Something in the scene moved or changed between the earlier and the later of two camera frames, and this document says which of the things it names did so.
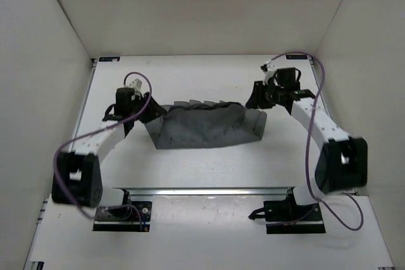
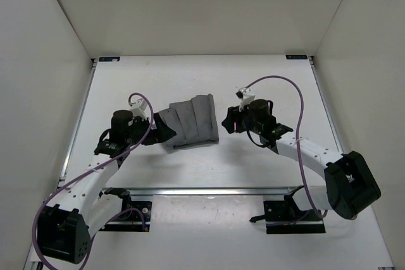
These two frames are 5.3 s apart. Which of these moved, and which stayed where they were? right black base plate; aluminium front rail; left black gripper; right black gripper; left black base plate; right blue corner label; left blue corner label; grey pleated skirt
Moved: right black gripper; left black gripper; grey pleated skirt
Stayed: right blue corner label; right black base plate; left blue corner label; aluminium front rail; left black base plate
